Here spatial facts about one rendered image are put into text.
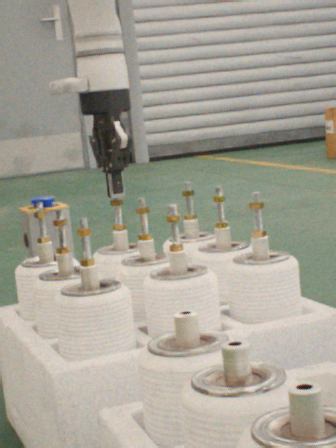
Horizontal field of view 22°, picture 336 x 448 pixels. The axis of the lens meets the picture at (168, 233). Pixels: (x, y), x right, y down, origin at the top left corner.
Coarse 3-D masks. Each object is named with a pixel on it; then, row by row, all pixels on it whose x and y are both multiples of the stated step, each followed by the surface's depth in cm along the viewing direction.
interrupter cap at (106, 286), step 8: (104, 280) 111; (112, 280) 110; (64, 288) 108; (72, 288) 108; (80, 288) 109; (104, 288) 106; (112, 288) 105; (72, 296) 105; (80, 296) 104; (88, 296) 104
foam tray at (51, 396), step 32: (0, 320) 129; (224, 320) 114; (288, 320) 111; (320, 320) 111; (0, 352) 134; (32, 352) 109; (128, 352) 104; (256, 352) 108; (288, 352) 110; (320, 352) 112; (32, 384) 112; (64, 384) 100; (96, 384) 101; (128, 384) 103; (32, 416) 115; (64, 416) 100; (96, 416) 102
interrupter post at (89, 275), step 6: (96, 264) 107; (84, 270) 106; (90, 270) 106; (96, 270) 107; (84, 276) 107; (90, 276) 106; (96, 276) 107; (84, 282) 107; (90, 282) 107; (96, 282) 107; (84, 288) 107; (90, 288) 107; (96, 288) 107
